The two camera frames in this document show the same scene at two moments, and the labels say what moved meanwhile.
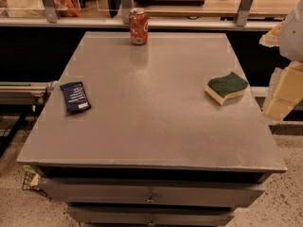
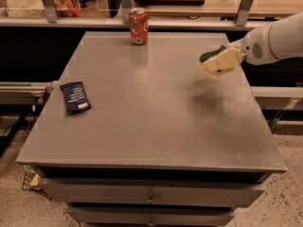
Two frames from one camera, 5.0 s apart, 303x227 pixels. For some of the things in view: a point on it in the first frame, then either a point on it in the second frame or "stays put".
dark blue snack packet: x=76 y=98 stays put
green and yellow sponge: x=225 y=90 -> x=202 y=66
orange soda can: x=138 y=26 stays put
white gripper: x=293 y=39 -> x=256 y=48
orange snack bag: x=63 y=2 stays put
